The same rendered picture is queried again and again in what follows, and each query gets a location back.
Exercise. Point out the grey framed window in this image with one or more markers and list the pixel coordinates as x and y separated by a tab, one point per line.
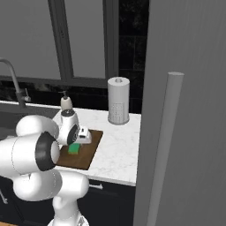
66	44

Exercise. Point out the dark cupboard drawer front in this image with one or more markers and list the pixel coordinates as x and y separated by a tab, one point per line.
114	203

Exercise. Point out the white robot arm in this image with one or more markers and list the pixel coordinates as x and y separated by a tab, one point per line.
26	153

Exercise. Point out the grey sink tap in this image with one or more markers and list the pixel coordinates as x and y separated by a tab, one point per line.
17	85

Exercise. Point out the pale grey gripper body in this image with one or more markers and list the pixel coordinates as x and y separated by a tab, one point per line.
84	140

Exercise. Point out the dark grey sink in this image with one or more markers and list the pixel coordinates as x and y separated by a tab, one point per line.
11	117

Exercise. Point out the brown wooden cutting board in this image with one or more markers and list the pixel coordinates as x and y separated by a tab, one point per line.
85	156

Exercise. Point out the white soap dispenser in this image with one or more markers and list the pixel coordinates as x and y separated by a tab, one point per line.
66	103

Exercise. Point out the white paper towel roll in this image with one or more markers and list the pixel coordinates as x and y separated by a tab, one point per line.
118	100

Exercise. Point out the green sponge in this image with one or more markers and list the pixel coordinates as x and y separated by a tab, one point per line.
74	149

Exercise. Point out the grey fridge door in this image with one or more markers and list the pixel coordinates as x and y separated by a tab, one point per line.
194	117

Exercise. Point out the dark cupboard door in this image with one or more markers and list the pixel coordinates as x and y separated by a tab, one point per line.
23	212

